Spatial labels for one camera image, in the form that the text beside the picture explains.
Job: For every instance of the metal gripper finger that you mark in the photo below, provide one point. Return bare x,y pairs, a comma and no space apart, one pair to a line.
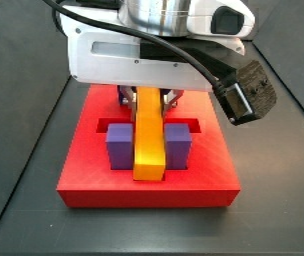
130,95
170,97

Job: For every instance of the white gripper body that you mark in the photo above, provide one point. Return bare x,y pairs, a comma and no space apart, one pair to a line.
110,57

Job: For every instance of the yellow rectangular block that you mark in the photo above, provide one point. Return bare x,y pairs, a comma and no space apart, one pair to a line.
150,151

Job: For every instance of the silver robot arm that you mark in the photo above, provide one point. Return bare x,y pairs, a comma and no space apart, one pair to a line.
122,46

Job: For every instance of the red slotted board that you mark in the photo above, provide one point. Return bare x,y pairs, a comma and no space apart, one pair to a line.
91,185

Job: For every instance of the dark blue U block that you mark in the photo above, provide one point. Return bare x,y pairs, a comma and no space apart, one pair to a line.
122,99

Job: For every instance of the purple U block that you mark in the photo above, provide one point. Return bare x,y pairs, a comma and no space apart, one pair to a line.
120,145

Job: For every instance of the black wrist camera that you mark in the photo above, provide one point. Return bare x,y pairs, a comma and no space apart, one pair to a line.
246,95

